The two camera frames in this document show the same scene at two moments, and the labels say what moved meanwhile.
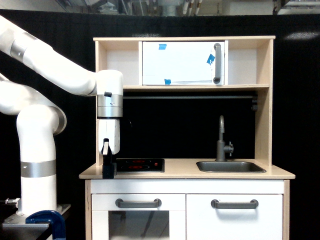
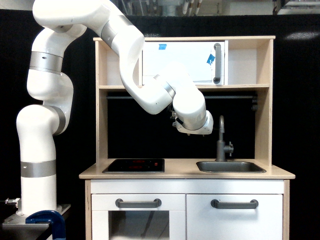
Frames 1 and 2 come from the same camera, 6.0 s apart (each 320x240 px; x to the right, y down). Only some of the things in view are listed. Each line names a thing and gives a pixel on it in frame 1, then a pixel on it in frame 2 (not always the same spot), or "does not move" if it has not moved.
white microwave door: (184, 63) does not move
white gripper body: (110, 129) to (206, 129)
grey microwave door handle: (217, 47) does not move
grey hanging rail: (191, 97) does not move
